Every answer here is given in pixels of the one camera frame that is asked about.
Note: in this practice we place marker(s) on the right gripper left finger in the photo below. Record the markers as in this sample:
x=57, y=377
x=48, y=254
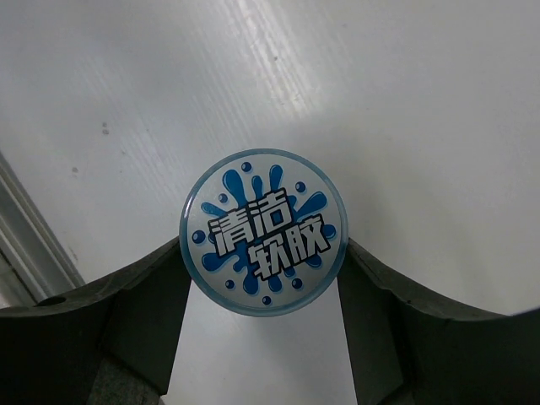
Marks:
x=111, y=341

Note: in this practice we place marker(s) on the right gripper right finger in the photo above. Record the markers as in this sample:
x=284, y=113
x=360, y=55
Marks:
x=408, y=344

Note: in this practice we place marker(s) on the blue white tape roll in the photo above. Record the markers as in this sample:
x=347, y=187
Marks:
x=263, y=232

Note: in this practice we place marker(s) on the aluminium right side rail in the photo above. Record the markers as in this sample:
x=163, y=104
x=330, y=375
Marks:
x=34, y=265

